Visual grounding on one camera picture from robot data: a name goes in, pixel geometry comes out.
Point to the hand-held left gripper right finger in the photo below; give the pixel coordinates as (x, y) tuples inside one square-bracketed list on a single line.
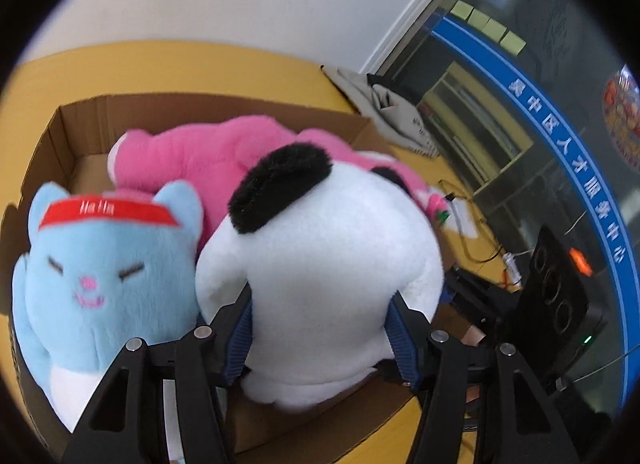
[(402, 344)]

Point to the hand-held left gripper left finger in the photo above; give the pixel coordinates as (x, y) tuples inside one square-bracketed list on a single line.
[(239, 339)]

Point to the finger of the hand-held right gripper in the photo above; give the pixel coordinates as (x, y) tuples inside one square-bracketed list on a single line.
[(480, 294)]

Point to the white and black plush toy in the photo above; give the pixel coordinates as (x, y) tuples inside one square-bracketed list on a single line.
[(325, 264)]

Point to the brown cardboard box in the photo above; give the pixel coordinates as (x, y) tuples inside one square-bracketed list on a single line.
[(85, 128)]

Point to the white paper sheet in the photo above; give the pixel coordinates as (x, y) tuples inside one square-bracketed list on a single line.
[(462, 216)]

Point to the blue cat plush toy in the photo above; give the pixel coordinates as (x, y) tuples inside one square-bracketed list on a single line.
[(105, 284)]

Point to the blue window banner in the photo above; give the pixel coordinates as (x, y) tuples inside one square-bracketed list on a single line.
[(565, 153)]

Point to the shelf behind glass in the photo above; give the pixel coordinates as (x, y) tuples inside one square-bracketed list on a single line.
[(475, 123)]

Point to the pink plush toy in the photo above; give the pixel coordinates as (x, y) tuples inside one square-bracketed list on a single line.
[(200, 153)]

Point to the grey folded cloth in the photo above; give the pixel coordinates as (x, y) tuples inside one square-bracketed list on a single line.
[(395, 113)]

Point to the round red window sticker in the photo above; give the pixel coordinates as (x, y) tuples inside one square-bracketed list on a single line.
[(624, 113)]

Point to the yellow sticky note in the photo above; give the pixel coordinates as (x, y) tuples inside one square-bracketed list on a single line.
[(463, 9), (479, 18), (513, 40), (495, 28)]

